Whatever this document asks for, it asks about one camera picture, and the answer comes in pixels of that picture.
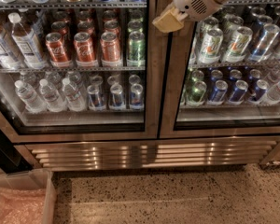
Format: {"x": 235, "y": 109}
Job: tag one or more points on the red cola can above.
{"x": 59, "y": 54}
{"x": 85, "y": 51}

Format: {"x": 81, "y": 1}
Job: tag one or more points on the tea bottle white cap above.
{"x": 28, "y": 42}

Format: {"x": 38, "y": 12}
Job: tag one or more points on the middle blue can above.
{"x": 238, "y": 91}

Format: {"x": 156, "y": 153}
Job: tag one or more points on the front left red cola can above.
{"x": 59, "y": 54}

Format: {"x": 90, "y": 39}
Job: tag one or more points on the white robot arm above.
{"x": 173, "y": 17}

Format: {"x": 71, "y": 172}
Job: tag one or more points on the left white green soda can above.
{"x": 210, "y": 46}

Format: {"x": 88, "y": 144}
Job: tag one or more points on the white green soda can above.
{"x": 235, "y": 50}
{"x": 210, "y": 46}

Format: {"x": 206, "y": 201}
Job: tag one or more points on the energy drink can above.
{"x": 117, "y": 99}
{"x": 96, "y": 98}
{"x": 136, "y": 96}

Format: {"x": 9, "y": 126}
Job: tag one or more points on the left energy drink can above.
{"x": 96, "y": 98}

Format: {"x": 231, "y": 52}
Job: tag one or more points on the right blue red can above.
{"x": 258, "y": 89}

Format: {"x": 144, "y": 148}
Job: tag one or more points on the silver blue tall can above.
{"x": 260, "y": 49}

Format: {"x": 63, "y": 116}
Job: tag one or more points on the middle energy drink can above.
{"x": 117, "y": 99}

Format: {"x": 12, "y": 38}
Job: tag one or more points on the right water bottle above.
{"x": 73, "y": 95}

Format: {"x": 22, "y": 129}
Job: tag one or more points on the middle water bottle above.
{"x": 51, "y": 95}

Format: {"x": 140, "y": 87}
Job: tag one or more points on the water bottle right fridge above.
{"x": 272, "y": 96}

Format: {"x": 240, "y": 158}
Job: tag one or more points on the left water bottle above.
{"x": 30, "y": 97}

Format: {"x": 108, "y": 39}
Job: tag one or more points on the front middle red cola can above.
{"x": 85, "y": 51}

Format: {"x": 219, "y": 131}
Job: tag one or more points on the left edge tea bottle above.
{"x": 10, "y": 57}

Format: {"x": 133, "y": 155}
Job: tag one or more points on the clear plastic storage bin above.
{"x": 27, "y": 197}

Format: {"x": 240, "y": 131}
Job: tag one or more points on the water bottle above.
{"x": 30, "y": 97}
{"x": 51, "y": 95}
{"x": 73, "y": 95}

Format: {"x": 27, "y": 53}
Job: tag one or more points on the glass fridge door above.
{"x": 181, "y": 120}
{"x": 69, "y": 17}

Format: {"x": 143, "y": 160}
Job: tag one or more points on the right white green soda can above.
{"x": 235, "y": 50}

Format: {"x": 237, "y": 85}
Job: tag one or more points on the left blue can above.
{"x": 217, "y": 94}

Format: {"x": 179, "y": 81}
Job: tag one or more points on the green can lower shelf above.
{"x": 196, "y": 93}

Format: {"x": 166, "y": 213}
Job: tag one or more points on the right energy drink can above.
{"x": 136, "y": 96}

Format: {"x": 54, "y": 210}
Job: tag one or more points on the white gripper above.
{"x": 189, "y": 3}

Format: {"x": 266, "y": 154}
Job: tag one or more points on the steel fridge bottom grille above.
{"x": 88, "y": 156}

